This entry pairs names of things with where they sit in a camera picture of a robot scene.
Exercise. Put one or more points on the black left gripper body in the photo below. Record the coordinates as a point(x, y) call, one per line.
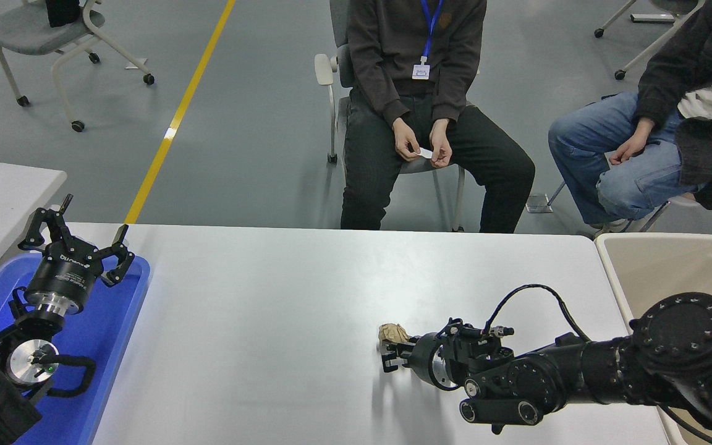
point(62, 275)

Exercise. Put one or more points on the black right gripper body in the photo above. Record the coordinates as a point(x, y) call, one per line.
point(421, 358)

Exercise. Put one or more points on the tan paper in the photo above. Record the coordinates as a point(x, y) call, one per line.
point(393, 332)

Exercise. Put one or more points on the small white card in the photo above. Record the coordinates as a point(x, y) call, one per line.
point(425, 152)

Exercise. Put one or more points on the person's left hand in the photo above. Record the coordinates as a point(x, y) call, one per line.
point(441, 147)

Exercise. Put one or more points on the person's right hand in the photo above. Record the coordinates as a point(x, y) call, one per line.
point(633, 145)
point(406, 141)

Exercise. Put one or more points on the blue plastic tray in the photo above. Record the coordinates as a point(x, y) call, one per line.
point(102, 334)

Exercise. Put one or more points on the pale metal-legged chair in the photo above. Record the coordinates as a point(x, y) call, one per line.
point(539, 204)

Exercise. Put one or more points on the grey wheeled chair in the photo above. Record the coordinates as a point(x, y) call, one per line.
point(665, 5)
point(28, 31)

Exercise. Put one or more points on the black bag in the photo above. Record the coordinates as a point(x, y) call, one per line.
point(62, 12)

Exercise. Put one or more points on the large pale bin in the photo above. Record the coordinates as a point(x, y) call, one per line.
point(671, 272)

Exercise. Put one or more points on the grey office chair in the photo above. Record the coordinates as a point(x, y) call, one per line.
point(324, 68)

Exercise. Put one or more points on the person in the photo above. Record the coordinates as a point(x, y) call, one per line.
point(702, 136)
point(387, 49)

